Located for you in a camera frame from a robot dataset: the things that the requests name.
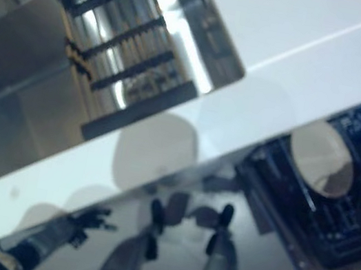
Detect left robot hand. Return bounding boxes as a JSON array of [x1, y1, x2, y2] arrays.
[[63, 202, 122, 253]]

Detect cream ceramic plate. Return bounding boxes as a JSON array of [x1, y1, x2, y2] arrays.
[[281, 115, 361, 203]]

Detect dishwasher plate rack with tines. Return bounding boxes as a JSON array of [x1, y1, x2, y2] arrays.
[[229, 72, 361, 270]]

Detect stainless steel sink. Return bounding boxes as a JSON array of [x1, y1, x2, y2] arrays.
[[0, 0, 260, 250]]

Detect black dish drying rack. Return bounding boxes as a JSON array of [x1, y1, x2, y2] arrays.
[[20, 0, 216, 158]]

